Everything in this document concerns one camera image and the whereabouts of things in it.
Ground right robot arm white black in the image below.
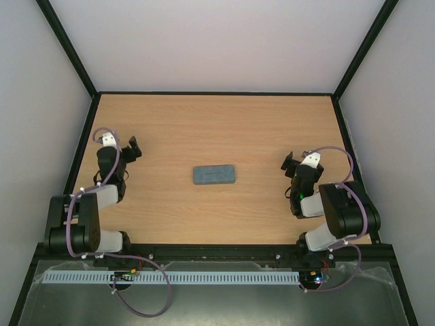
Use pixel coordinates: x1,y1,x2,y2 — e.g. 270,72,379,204
281,151,381,267

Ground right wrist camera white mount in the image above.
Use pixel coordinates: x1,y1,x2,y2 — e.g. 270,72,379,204
300,151,321,169

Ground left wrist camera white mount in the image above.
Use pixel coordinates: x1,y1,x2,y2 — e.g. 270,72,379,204
95,132,117,149

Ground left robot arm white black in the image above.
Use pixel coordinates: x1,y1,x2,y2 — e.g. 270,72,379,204
43,132,142,259

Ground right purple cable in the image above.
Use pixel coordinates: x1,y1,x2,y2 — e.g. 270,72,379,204
298,145,371,295

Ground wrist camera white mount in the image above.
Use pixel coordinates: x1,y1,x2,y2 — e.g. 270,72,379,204
300,151,321,169
95,132,117,149

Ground black aluminium frame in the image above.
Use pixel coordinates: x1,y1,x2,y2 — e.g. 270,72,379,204
10,0,417,325

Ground right controller board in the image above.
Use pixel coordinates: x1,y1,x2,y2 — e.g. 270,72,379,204
299,270,331,286

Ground light blue slotted cable duct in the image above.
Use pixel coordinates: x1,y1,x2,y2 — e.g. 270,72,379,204
41,270,300,285

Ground controller board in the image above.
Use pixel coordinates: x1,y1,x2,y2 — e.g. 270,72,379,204
109,269,141,282
299,270,331,286

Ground purple cable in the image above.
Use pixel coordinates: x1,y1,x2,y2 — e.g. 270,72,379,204
298,145,371,295
65,127,173,319

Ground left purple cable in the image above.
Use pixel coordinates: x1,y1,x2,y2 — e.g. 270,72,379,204
65,127,173,319

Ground grey glasses case green lining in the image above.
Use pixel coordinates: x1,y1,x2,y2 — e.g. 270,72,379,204
193,164,236,185

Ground left controller board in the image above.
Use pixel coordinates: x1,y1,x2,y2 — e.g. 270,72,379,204
109,269,141,282

